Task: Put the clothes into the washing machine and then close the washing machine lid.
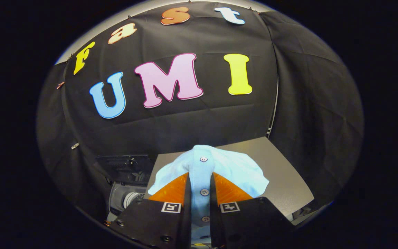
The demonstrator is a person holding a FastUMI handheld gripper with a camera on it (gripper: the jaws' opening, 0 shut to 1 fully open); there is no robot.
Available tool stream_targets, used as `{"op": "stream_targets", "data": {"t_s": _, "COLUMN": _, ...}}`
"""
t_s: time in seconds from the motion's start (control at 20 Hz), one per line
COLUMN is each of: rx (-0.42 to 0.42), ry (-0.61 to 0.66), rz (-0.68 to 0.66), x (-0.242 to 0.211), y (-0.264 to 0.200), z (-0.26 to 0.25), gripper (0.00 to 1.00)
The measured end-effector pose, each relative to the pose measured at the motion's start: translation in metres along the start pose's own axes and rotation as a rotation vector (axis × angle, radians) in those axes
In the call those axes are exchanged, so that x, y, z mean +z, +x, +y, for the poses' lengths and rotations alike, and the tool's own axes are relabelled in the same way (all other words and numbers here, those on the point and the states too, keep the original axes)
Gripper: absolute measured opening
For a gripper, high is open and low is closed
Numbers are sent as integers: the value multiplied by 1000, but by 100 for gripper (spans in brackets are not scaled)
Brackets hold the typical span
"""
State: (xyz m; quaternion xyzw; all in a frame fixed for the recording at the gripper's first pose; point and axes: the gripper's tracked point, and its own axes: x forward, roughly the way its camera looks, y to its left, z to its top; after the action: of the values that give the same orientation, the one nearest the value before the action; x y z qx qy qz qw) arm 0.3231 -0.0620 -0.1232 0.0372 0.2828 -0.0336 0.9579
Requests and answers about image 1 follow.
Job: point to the grey cabinet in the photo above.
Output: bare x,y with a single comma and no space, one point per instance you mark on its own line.
282,180

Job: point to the copper clip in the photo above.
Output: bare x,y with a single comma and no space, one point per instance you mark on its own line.
60,84

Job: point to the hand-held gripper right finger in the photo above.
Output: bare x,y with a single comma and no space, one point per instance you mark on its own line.
247,224

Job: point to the light blue button shirt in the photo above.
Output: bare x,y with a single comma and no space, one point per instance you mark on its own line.
233,169

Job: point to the dark grey washing machine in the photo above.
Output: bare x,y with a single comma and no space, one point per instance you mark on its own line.
126,199

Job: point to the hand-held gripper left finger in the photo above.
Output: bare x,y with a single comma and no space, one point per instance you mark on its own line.
157,224

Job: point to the silver clip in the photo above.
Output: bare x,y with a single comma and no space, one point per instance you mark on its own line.
75,146

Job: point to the black backdrop cloth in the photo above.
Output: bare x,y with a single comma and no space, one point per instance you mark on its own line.
192,121

